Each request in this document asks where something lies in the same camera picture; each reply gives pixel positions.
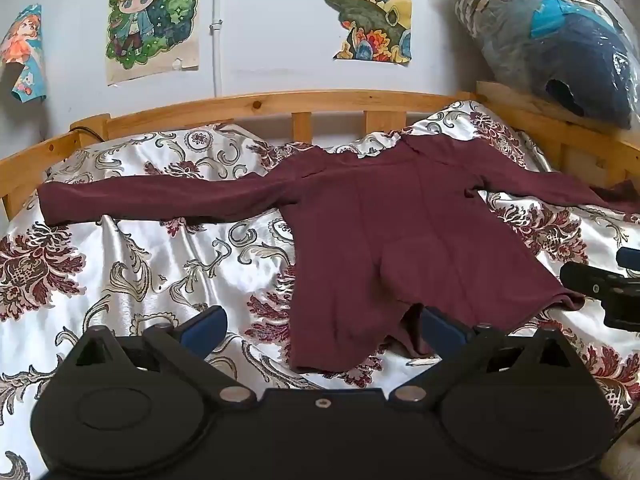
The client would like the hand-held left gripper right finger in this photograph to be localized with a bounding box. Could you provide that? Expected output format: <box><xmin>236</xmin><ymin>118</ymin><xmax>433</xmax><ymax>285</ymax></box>
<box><xmin>387</xmin><ymin>306</ymin><xmax>583</xmax><ymax>407</ymax></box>

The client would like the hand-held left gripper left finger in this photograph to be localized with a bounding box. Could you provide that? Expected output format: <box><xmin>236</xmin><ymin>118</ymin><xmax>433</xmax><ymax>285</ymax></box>
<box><xmin>62</xmin><ymin>305</ymin><xmax>258</xmax><ymax>407</ymax></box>

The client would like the maroon long-sleeve shirt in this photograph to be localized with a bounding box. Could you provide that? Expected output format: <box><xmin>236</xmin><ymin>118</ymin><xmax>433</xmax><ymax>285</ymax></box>
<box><xmin>37</xmin><ymin>130</ymin><xmax>640</xmax><ymax>374</ymax></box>

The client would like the floral satin bedspread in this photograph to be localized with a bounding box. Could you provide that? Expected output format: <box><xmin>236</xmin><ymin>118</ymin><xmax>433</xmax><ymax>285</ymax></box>
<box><xmin>0</xmin><ymin>100</ymin><xmax>640</xmax><ymax>480</ymax></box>

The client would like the plastic-wrapped bundle of bedding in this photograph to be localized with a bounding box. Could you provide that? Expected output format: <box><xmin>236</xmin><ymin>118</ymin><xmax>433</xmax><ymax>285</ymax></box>
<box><xmin>452</xmin><ymin>0</ymin><xmax>640</xmax><ymax>132</ymax></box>

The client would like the black cable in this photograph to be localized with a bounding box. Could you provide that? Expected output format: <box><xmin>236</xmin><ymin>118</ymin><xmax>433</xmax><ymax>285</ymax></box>
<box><xmin>67</xmin><ymin>119</ymin><xmax>109</xmax><ymax>144</ymax></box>

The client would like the wooden bed frame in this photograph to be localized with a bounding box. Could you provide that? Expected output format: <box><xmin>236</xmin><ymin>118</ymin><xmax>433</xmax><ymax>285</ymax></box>
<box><xmin>0</xmin><ymin>80</ymin><xmax>640</xmax><ymax>221</ymax></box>

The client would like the white wall pipe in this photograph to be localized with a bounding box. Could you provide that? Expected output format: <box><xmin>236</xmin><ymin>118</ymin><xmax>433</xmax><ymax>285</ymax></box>
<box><xmin>211</xmin><ymin>0</ymin><xmax>224</xmax><ymax>99</ymax></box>

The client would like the cartoon child wall poster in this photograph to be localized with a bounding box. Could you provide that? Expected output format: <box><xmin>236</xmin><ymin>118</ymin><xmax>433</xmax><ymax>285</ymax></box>
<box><xmin>105</xmin><ymin>0</ymin><xmax>203</xmax><ymax>87</ymax></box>

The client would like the colourful landscape wall poster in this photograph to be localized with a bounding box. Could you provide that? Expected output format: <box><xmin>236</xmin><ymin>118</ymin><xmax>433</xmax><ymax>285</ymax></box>
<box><xmin>322</xmin><ymin>0</ymin><xmax>414</xmax><ymax>67</ymax></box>

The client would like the orange-haired figure wall poster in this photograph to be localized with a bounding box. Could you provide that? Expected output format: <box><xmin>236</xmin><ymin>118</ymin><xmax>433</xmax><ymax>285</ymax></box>
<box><xmin>0</xmin><ymin>4</ymin><xmax>48</xmax><ymax>104</ymax></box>

